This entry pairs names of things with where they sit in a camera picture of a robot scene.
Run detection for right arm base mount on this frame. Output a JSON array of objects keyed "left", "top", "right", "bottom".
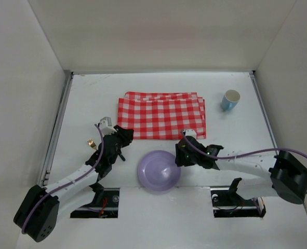
[{"left": 210, "top": 177, "right": 266, "bottom": 218}]

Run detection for gold fork dark handle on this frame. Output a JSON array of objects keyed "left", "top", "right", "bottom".
[{"left": 87, "top": 139, "right": 97, "bottom": 150}]

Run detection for purple cable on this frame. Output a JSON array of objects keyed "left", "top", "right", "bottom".
[
  {"left": 21, "top": 123, "right": 104, "bottom": 235},
  {"left": 180, "top": 129, "right": 307, "bottom": 194}
]

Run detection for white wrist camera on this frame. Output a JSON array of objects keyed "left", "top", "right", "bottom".
[
  {"left": 181, "top": 129, "right": 197, "bottom": 139},
  {"left": 98, "top": 117, "right": 116, "bottom": 135}
]

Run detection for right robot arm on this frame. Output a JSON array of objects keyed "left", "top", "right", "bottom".
[{"left": 175, "top": 136, "right": 307, "bottom": 204}]

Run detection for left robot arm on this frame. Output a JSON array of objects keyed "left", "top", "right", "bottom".
[{"left": 14, "top": 123, "right": 134, "bottom": 243}]

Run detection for purple plastic plate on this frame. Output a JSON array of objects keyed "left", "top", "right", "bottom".
[{"left": 138, "top": 150, "right": 181, "bottom": 193}]

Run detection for gold knife dark handle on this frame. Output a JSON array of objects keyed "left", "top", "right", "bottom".
[{"left": 119, "top": 154, "right": 126, "bottom": 161}]

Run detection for red white checkered cloth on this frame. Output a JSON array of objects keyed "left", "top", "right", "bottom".
[{"left": 117, "top": 91, "right": 206, "bottom": 140}]

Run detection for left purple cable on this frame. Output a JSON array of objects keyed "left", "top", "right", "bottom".
[{"left": 21, "top": 123, "right": 104, "bottom": 235}]

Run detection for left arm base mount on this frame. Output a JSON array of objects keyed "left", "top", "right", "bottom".
[{"left": 70, "top": 185, "right": 120, "bottom": 219}]

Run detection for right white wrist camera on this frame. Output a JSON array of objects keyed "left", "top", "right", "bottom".
[{"left": 181, "top": 129, "right": 197, "bottom": 139}]

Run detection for light blue mug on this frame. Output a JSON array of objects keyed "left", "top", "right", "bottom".
[{"left": 220, "top": 89, "right": 241, "bottom": 112}]

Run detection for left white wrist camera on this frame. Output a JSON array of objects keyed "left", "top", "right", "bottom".
[{"left": 98, "top": 117, "right": 116, "bottom": 135}]

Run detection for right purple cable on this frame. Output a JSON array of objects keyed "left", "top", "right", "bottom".
[{"left": 180, "top": 129, "right": 307, "bottom": 194}]

